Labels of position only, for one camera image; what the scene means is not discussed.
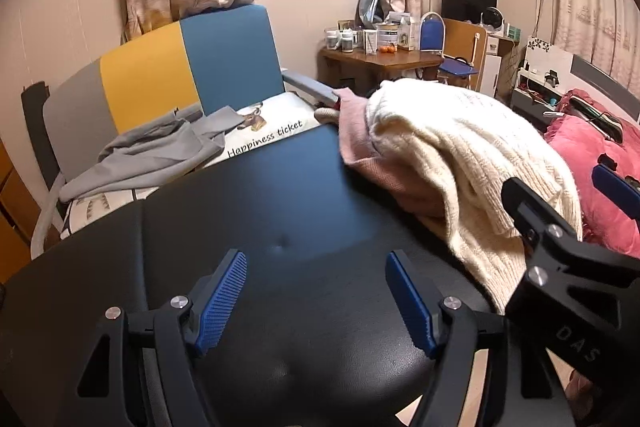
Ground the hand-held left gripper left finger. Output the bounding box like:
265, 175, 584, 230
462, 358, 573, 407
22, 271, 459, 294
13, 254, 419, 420
75, 249, 248, 427

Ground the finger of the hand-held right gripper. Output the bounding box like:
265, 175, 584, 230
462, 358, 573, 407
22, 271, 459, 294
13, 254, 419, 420
501, 177, 640, 318
591, 154, 640, 210

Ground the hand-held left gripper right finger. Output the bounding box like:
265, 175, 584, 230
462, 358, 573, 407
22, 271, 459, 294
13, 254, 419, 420
385, 249, 576, 427

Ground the cream knit sweater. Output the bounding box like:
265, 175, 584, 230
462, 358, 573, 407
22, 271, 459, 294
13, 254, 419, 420
365, 79, 583, 315

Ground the pink red quilt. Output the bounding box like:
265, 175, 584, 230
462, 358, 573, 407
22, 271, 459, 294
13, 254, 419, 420
544, 89, 640, 253

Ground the dark striped cloth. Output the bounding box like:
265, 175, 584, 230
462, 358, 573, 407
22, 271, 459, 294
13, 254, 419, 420
570, 97, 626, 142

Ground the grey bed headboard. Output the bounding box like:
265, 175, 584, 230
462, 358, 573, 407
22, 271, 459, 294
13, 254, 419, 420
570, 54, 640, 122

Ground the pink knit sweater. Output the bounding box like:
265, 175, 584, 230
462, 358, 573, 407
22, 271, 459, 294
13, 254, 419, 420
314, 87, 446, 220

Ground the white leaf-print bedside shelf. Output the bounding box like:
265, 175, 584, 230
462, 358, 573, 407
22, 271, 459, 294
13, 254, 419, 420
510, 36, 576, 128

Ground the grey garment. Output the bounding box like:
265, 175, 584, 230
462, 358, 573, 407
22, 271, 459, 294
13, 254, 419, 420
60, 106, 251, 202

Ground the light wooden desk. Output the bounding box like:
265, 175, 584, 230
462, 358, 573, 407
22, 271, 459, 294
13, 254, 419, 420
442, 18, 521, 95

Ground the small desk fan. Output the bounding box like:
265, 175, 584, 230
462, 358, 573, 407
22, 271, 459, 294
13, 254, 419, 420
481, 7, 503, 32

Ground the blue folding chair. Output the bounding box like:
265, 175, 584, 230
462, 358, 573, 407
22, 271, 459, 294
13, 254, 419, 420
419, 12, 478, 90

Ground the white printed seat cushion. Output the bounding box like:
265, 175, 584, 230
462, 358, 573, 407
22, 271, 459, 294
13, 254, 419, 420
60, 94, 321, 240

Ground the brown wooden table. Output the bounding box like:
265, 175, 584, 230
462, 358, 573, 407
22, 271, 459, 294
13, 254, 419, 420
320, 47, 443, 95

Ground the white carton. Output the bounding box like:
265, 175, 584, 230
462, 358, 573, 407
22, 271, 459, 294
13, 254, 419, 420
398, 14, 418, 52

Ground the black monitor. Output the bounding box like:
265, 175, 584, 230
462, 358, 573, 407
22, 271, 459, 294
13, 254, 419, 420
441, 0, 498, 25

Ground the white tin can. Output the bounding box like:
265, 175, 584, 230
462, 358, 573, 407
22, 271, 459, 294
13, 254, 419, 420
376, 23, 401, 52

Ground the orange wooden cabinet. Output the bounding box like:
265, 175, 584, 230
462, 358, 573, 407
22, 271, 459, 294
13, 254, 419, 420
0, 142, 46, 278

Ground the grey yellow blue sofa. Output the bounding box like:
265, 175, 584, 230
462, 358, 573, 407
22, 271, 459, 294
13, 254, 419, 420
21, 4, 341, 258

